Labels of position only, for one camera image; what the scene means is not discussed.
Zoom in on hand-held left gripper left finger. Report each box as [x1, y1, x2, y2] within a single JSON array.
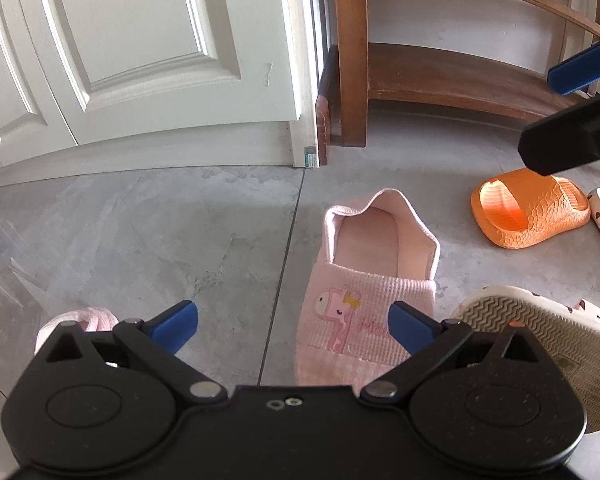
[[32, 300, 229, 405]]

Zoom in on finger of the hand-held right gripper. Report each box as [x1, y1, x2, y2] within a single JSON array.
[[518, 92, 600, 177], [546, 29, 600, 97]]

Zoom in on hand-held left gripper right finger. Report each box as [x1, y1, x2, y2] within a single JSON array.
[[360, 301, 558, 405]]

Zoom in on pink cartoon fabric slipper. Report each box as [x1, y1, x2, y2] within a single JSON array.
[[34, 306, 120, 353], [294, 188, 441, 395]]

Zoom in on orange textured rubber slipper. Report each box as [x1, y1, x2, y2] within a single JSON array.
[[470, 169, 592, 250]]

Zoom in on brown wooden shoe rack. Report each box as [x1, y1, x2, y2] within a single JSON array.
[[315, 0, 600, 150]]

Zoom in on white panel door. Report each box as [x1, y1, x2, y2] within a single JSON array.
[[0, 0, 303, 177]]

